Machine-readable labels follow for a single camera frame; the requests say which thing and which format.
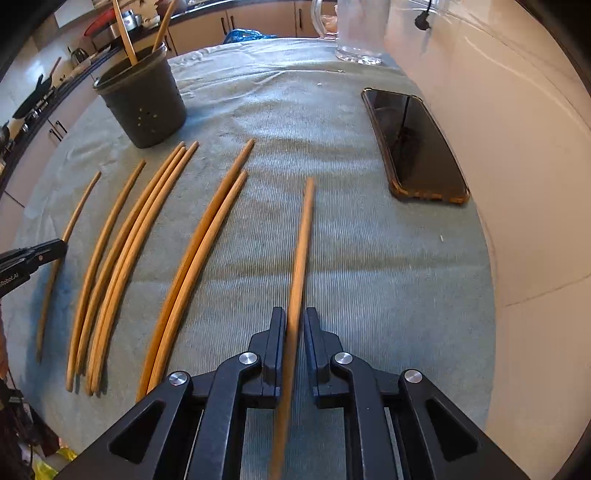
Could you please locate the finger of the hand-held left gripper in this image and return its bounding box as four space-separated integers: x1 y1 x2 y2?
0 239 69 278

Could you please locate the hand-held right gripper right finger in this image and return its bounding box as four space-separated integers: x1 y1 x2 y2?
304 307 532 480

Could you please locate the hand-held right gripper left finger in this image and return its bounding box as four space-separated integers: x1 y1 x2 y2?
55 307 287 480

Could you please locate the dark grey utensil holder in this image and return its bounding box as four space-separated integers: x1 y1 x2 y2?
92 42 188 149

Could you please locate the group of wooden chopsticks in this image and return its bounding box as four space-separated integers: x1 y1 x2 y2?
66 139 256 401

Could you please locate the grey-green towel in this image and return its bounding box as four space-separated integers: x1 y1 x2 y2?
9 37 497 480

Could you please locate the black frying pan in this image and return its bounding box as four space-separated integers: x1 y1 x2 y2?
11 74 58 120

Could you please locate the yellow plastic bag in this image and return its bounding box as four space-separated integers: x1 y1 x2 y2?
30 448 77 480

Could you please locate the red lid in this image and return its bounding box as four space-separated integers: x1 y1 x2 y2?
83 10 122 37

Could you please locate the blue plastic bag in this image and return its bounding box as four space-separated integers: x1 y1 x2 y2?
224 28 278 44

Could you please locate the clear plastic bottle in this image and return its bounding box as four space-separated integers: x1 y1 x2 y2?
335 0 389 65

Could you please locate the clear glass mug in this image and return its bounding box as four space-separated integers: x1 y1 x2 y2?
310 0 342 41

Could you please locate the black power plug with cable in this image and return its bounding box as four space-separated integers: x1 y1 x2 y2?
413 0 439 56

